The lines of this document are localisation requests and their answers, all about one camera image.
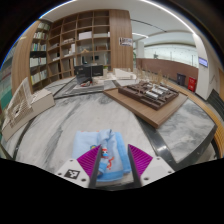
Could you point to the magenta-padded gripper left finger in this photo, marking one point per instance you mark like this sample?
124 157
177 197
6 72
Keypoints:
75 171

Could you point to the light blue printed towel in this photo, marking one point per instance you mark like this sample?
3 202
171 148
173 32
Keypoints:
113 146

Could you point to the bookshelf with books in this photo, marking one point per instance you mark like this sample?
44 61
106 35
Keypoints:
38 63

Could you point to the wooden model base board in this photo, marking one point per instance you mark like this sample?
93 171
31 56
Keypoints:
153 115

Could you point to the dark brown building model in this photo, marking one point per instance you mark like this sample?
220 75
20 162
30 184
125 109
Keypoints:
150 93

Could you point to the dark bin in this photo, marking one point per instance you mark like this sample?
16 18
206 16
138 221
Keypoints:
181 80

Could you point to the wall sign poster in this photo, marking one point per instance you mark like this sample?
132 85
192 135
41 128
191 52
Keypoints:
125 41

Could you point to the white architectural building model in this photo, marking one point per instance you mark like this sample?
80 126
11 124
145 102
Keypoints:
26 106

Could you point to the wooden open shelf unit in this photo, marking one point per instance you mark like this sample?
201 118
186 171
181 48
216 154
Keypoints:
83 36

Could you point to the red bin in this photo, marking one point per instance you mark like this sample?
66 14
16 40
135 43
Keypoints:
192 84

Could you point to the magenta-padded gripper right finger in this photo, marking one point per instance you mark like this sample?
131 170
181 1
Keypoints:
151 168

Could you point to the black display boxes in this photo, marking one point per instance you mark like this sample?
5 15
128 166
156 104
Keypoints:
87 73

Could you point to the wall screen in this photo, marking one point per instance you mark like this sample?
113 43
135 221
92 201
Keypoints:
203 61

